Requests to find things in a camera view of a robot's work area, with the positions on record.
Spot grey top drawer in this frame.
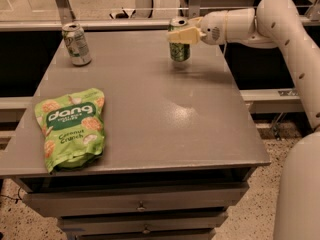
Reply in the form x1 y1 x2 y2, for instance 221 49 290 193
23 183 248 217

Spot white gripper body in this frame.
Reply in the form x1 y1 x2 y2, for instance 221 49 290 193
200 9 255 45

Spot grey drawer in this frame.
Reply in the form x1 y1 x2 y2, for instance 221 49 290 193
75 229 216 240
23 183 248 217
58 211 227 235

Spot green rice chip bag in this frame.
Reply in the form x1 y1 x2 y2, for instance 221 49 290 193
34 88 105 173

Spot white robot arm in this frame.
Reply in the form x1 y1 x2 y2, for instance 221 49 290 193
167 0 320 240

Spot grey middle drawer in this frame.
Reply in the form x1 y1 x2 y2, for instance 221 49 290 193
58 211 227 235

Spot grey bottom drawer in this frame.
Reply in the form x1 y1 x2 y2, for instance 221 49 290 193
75 229 216 240

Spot white green soda can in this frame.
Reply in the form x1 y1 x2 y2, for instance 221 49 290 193
62 23 92 66

